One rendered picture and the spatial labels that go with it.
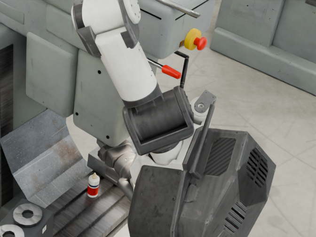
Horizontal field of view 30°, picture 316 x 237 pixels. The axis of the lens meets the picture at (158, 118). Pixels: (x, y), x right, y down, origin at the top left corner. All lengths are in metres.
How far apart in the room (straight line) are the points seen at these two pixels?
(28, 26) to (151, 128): 0.70
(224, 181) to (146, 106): 0.25
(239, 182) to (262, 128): 2.99
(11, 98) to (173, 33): 0.79
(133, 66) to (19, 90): 0.97
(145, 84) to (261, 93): 3.48
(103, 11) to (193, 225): 0.52
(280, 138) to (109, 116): 2.64
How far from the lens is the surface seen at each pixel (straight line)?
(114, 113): 1.81
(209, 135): 1.44
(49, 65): 1.89
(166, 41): 1.55
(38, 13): 1.85
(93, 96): 1.84
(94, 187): 2.19
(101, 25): 1.24
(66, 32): 1.77
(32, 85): 1.99
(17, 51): 2.06
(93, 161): 2.30
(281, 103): 4.70
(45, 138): 2.35
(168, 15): 1.51
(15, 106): 2.19
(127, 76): 1.26
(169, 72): 1.60
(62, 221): 2.14
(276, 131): 4.39
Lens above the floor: 2.58
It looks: 38 degrees down
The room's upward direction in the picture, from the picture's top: 11 degrees clockwise
